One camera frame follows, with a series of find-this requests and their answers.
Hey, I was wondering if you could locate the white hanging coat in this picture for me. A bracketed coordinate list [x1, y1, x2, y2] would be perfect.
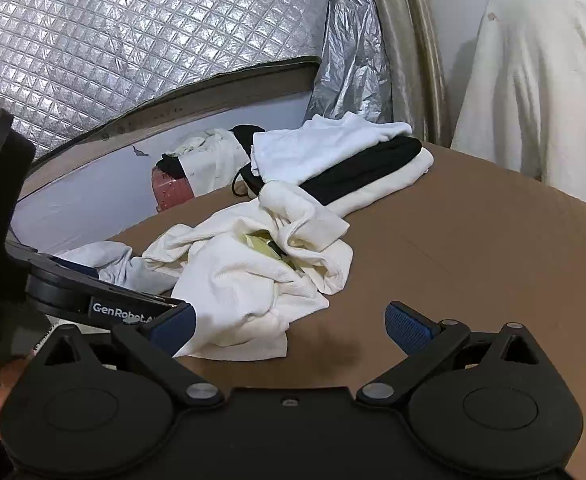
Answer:
[450, 0, 586, 211]

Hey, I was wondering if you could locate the white grey crumpled garment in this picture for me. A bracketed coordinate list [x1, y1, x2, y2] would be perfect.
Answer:
[53, 241, 181, 296]

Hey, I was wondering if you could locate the folded cream garment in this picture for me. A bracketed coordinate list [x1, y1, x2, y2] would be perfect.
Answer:
[323, 147, 434, 218]

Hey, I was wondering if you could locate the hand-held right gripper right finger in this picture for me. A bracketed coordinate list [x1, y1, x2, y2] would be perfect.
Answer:
[355, 301, 554, 408]

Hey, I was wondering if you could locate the silver quilted insulation panel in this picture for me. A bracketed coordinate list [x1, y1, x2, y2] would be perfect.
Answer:
[0, 0, 336, 158]

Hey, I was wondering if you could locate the pink basket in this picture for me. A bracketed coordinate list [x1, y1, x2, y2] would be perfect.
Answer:
[150, 162, 196, 211]

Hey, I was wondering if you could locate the dark metal rail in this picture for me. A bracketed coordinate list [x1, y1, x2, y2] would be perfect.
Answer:
[18, 57, 324, 181]

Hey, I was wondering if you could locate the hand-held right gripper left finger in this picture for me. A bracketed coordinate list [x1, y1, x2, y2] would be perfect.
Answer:
[28, 302, 225, 408]

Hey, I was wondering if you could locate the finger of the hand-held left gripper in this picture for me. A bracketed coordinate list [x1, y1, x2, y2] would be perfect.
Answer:
[33, 252, 100, 280]
[85, 282, 190, 330]

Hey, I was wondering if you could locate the cream garment with green trim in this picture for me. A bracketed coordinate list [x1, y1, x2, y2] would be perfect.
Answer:
[143, 180, 354, 363]

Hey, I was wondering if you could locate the beige curtain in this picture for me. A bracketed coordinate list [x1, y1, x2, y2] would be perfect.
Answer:
[363, 0, 456, 146]

